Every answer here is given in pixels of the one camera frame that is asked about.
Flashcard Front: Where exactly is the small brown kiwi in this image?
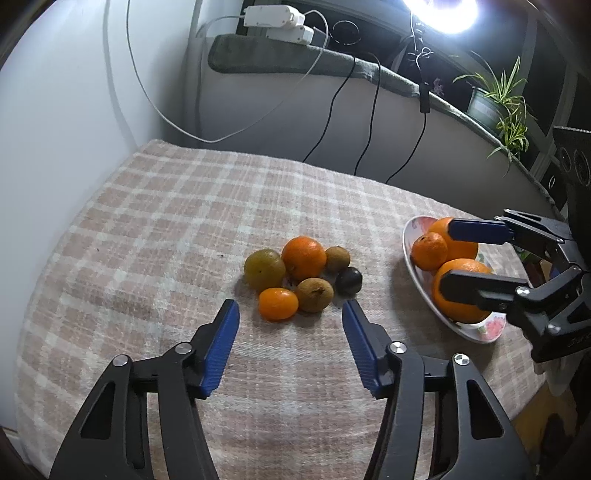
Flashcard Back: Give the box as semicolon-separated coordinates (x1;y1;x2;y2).
325;246;351;274

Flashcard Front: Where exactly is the dark purple plum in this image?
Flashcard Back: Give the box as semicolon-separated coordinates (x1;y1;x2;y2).
334;267;363;295

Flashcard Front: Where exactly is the grey windowsill mat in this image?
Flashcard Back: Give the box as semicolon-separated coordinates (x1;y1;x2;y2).
208;34;561;208

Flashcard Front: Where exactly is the small orange kumquat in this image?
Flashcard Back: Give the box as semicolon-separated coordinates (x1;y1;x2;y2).
259;287;299;321

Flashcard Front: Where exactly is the floral white plate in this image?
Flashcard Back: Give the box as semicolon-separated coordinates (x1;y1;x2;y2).
403;215;508;344

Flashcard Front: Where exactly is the greenish round fruit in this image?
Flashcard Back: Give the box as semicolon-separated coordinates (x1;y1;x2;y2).
244;248;287;291

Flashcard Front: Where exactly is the plaid tablecloth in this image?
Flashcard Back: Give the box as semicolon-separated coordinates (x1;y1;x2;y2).
14;138;561;480

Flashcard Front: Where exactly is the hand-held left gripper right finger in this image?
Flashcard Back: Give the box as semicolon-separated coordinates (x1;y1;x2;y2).
342;299;534;480

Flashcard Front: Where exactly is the large orange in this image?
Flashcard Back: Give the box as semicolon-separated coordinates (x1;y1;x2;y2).
427;217;479;266
431;258;497;325

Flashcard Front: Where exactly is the white power adapter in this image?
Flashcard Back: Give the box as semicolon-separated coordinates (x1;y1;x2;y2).
265;25;315;44

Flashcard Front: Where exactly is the tangerine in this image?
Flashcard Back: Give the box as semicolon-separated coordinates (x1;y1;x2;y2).
410;232;449;271
281;236;327;283

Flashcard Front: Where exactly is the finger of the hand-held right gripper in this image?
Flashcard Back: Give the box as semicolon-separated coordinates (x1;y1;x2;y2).
438;265;591;340
448;209;575;261

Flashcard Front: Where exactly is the white power strip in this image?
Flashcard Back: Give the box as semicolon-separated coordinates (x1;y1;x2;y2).
243;4;306;28

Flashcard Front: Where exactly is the black ring light cable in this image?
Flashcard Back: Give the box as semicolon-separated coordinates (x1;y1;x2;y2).
385;9;432;184

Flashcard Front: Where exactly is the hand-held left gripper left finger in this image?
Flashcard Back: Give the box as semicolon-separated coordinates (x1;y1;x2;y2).
48;299;241;480

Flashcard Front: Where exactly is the long white cable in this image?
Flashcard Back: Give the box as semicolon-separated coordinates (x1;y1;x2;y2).
124;0;329;143

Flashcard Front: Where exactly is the white power strip cord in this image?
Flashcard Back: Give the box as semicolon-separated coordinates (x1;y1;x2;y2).
194;16;246;47

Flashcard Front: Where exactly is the potted spider plant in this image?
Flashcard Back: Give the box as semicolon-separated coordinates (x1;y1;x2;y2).
452;51;532;176

